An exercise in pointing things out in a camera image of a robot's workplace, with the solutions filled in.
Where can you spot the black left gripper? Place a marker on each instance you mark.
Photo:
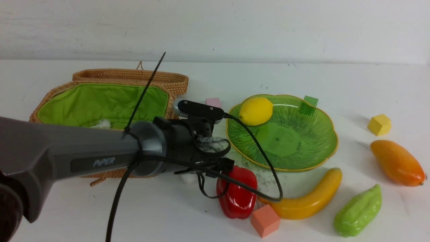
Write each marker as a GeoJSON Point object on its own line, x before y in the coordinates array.
{"type": "Point", "coordinates": [191, 144]}

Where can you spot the yellow plastic lemon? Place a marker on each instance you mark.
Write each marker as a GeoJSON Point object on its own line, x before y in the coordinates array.
{"type": "Point", "coordinates": [256, 111]}

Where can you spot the red plastic bell pepper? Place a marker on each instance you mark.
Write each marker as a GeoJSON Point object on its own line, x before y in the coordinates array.
{"type": "Point", "coordinates": [238, 202]}

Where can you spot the yellow plastic banana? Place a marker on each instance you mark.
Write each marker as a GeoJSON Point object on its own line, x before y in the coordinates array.
{"type": "Point", "coordinates": [313, 202]}

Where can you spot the green plastic bitter gourd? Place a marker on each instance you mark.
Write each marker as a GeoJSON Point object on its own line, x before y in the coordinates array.
{"type": "Point", "coordinates": [358, 213]}

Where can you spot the orange plastic mango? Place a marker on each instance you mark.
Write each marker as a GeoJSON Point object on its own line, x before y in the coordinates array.
{"type": "Point", "coordinates": [398, 163]}

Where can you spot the white plastic radish with leaves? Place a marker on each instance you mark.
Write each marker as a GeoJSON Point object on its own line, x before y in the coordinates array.
{"type": "Point", "coordinates": [189, 178]}

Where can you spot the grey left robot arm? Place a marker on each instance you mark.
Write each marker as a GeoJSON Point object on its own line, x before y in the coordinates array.
{"type": "Point", "coordinates": [34, 156]}

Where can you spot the pink foam cube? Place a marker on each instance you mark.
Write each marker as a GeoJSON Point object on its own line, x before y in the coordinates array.
{"type": "Point", "coordinates": [215, 102]}

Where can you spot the woven rattan basket lid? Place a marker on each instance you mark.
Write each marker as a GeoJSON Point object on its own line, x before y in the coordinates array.
{"type": "Point", "coordinates": [176, 83]}

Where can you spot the woven rattan basket green lining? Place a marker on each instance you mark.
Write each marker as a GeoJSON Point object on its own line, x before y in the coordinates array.
{"type": "Point", "coordinates": [111, 103]}

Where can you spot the green leaf-shaped glass plate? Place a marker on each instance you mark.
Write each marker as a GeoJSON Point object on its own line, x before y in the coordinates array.
{"type": "Point", "coordinates": [292, 141]}

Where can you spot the orange foam cube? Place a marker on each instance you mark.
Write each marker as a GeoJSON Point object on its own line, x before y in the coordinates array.
{"type": "Point", "coordinates": [265, 221]}

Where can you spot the green foam cube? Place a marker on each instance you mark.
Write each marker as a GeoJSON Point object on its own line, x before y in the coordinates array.
{"type": "Point", "coordinates": [308, 105]}

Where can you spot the yellow foam cube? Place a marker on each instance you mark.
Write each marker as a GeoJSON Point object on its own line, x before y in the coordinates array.
{"type": "Point", "coordinates": [380, 125]}

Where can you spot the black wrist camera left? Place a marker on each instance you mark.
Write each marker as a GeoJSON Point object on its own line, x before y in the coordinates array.
{"type": "Point", "coordinates": [186, 109]}

